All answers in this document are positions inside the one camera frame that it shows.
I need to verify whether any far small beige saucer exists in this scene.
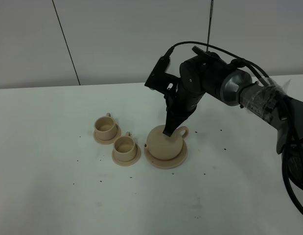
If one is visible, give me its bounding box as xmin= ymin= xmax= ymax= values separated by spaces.
xmin=93 ymin=125 xmax=121 ymax=144

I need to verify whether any large beige teapot saucer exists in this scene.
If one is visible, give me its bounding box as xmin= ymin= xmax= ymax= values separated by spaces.
xmin=144 ymin=141 xmax=188 ymax=169

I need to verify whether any near beige teacup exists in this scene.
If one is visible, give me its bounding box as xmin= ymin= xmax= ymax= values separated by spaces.
xmin=113 ymin=132 xmax=137 ymax=162

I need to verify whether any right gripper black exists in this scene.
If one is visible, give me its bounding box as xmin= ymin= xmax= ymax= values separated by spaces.
xmin=163 ymin=55 xmax=227 ymax=137

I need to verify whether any far beige teacup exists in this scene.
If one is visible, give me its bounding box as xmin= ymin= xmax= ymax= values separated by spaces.
xmin=94 ymin=113 xmax=117 ymax=141

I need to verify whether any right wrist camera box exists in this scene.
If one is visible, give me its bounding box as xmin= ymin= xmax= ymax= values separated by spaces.
xmin=144 ymin=53 xmax=179 ymax=95

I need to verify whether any black camera cable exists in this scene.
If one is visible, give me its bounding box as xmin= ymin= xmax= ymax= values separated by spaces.
xmin=163 ymin=42 xmax=303 ymax=220

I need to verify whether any beige teacup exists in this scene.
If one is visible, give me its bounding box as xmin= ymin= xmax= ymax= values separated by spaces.
xmin=113 ymin=132 xmax=137 ymax=162
xmin=94 ymin=113 xmax=117 ymax=141

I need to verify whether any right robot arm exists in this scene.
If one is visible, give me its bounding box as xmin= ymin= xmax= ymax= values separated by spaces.
xmin=163 ymin=52 xmax=303 ymax=214

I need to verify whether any small beige saucer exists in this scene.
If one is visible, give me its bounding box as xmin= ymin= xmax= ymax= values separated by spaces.
xmin=112 ymin=144 xmax=141 ymax=166
xmin=93 ymin=125 xmax=121 ymax=144

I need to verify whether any near small beige saucer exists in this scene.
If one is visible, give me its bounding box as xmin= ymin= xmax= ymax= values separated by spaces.
xmin=112 ymin=144 xmax=141 ymax=166

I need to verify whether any beige ceramic teapot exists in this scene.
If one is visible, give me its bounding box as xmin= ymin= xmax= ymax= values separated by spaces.
xmin=144 ymin=125 xmax=189 ymax=161

